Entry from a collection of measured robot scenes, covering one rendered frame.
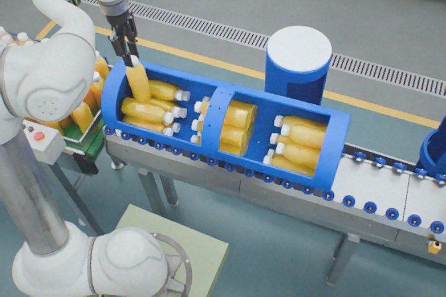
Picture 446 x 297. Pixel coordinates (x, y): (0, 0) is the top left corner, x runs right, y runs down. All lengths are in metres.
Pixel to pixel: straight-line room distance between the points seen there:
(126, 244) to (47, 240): 0.19
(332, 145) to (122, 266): 0.74
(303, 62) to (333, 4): 2.00
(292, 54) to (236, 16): 1.82
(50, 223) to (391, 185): 1.20
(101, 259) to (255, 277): 1.43
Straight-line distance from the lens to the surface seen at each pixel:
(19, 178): 1.03
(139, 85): 1.65
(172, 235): 1.49
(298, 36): 2.05
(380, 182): 1.78
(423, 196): 1.80
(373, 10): 3.91
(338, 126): 1.50
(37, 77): 0.81
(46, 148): 1.75
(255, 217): 2.66
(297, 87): 2.40
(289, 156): 1.56
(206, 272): 1.44
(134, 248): 1.20
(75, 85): 0.82
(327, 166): 1.48
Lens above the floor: 2.43
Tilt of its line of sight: 55 degrees down
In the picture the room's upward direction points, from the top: 4 degrees counter-clockwise
